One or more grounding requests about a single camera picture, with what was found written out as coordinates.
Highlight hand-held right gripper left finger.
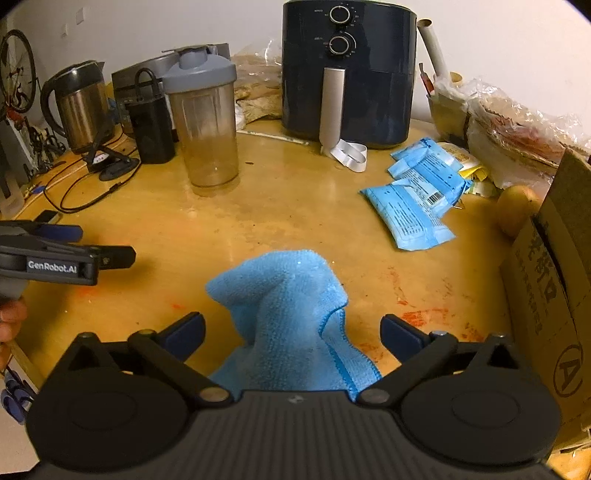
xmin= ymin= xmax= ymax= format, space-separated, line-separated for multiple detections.
xmin=64 ymin=311 xmax=234 ymax=408

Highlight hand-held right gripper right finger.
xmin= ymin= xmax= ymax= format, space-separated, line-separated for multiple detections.
xmin=355 ymin=314 xmax=528 ymax=408

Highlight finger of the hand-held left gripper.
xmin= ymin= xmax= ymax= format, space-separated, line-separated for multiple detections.
xmin=0 ymin=220 xmax=84 ymax=245
xmin=88 ymin=246 xmax=137 ymax=270

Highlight blue microfiber cloth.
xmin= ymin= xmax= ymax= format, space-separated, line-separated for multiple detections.
xmin=205 ymin=250 xmax=383 ymax=402

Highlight clear shaker bottle grey lid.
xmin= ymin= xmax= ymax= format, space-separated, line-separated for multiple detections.
xmin=161 ymin=46 xmax=240 ymax=197

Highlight person's left hand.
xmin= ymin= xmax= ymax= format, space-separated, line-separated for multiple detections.
xmin=0 ymin=298 xmax=27 ymax=373

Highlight black phone stand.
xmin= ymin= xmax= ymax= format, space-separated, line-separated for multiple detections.
xmin=85 ymin=117 xmax=141 ymax=182

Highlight steel electric kettle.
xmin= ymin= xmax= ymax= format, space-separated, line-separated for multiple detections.
xmin=40 ymin=60 xmax=114 ymax=156

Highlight black portable air pump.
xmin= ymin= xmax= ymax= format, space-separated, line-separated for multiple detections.
xmin=124 ymin=68 xmax=177 ymax=165

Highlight cardboard box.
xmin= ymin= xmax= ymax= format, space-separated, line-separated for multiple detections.
xmin=501 ymin=148 xmax=591 ymax=454

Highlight grey rice cooker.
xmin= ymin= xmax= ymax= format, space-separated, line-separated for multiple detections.
xmin=112 ymin=43 xmax=232 ymax=140

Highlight round citrus fruit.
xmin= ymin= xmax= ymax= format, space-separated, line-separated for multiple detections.
xmin=498 ymin=185 xmax=544 ymax=239

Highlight bicycle wheel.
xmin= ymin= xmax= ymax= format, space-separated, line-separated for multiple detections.
xmin=0 ymin=29 xmax=38 ymax=114

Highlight yellow packet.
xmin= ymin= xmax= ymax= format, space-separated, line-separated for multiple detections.
xmin=438 ymin=143 xmax=491 ymax=195

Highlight thin white stick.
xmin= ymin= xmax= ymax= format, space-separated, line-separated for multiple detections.
xmin=237 ymin=129 xmax=311 ymax=147

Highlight wrapped brown jar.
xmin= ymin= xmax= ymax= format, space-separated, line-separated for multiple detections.
xmin=426 ymin=71 xmax=470 ymax=149

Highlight clear bag of brown food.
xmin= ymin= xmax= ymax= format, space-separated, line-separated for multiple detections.
xmin=231 ymin=39 xmax=285 ymax=123

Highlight clear bags of flatbread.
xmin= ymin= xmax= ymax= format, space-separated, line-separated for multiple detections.
xmin=462 ymin=78 xmax=591 ymax=186

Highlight black air fryer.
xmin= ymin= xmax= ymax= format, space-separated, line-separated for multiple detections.
xmin=281 ymin=0 xmax=418 ymax=150

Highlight white paper tube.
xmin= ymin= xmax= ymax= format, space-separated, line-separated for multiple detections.
xmin=417 ymin=19 xmax=450 ymax=80

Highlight black cable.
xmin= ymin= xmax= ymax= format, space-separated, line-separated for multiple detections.
xmin=44 ymin=157 xmax=145 ymax=214

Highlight white ribbon strap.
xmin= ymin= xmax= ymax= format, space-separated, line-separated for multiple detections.
xmin=320 ymin=138 xmax=369 ymax=174

